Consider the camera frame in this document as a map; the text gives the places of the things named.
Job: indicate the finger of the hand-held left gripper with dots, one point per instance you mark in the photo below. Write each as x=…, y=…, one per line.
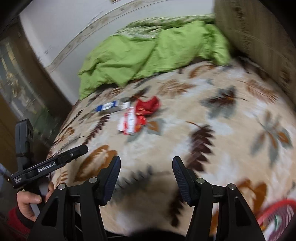
x=78, y=151

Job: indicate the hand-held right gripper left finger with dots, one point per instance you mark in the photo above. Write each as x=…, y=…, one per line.
x=111, y=178

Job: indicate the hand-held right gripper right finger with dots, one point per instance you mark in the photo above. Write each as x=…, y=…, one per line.
x=182, y=183

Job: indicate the red plastic basket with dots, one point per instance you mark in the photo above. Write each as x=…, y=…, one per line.
x=272, y=207

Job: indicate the person's left forearm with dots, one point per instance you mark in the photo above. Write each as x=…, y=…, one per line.
x=17, y=222

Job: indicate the person's left hand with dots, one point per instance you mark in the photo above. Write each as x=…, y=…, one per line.
x=26, y=204

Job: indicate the blue white box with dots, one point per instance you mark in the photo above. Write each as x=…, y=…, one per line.
x=106, y=107

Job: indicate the white red plastic bottle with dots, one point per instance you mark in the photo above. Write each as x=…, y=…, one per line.
x=128, y=120

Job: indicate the dark wooden cabinet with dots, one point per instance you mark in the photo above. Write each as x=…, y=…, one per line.
x=23, y=81

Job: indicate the red yellow packet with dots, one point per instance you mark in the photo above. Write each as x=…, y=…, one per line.
x=140, y=122

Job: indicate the crumpled red wrapper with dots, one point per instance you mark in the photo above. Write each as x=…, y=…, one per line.
x=146, y=105

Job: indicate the leaf printed blanket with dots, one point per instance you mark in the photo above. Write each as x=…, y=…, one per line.
x=208, y=104

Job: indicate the green quilt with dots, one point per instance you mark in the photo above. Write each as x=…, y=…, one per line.
x=138, y=53

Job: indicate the striped brown headboard cushion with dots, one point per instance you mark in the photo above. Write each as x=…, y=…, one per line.
x=254, y=34

